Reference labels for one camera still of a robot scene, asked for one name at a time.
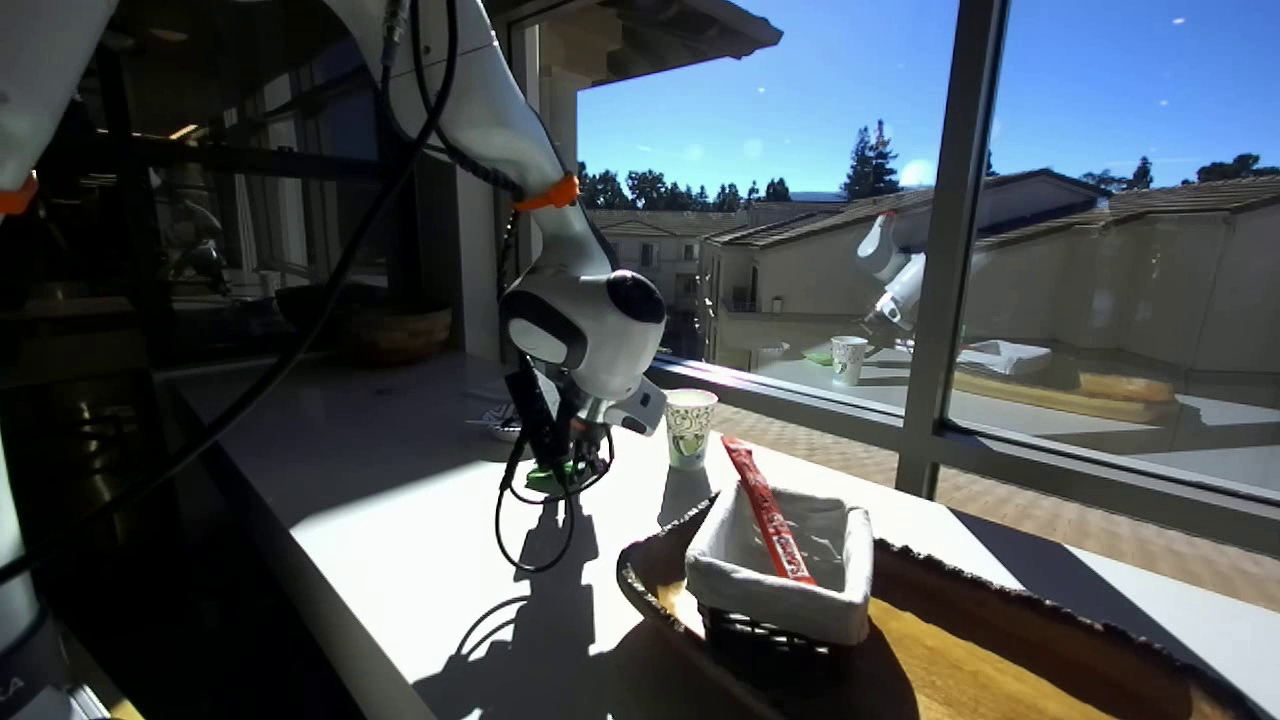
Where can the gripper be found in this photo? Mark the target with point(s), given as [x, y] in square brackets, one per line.
[578, 425]

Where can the green sachet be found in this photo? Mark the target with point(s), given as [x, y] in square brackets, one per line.
[556, 478]

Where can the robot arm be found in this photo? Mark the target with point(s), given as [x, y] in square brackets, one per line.
[560, 290]

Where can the red sachet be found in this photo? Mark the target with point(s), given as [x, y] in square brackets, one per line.
[768, 510]

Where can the basket box with white liner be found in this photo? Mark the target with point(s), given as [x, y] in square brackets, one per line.
[775, 600]

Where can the patterned paper cup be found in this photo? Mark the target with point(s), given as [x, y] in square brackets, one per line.
[690, 425]

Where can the wicker bowl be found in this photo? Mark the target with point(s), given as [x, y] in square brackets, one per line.
[398, 335]

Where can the dark bowl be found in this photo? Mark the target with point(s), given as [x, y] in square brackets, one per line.
[305, 305]

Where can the wooden live-edge tray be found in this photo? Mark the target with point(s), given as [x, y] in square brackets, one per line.
[960, 650]

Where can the window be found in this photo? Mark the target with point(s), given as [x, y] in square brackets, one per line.
[950, 250]

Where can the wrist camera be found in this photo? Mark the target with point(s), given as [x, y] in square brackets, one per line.
[532, 410]

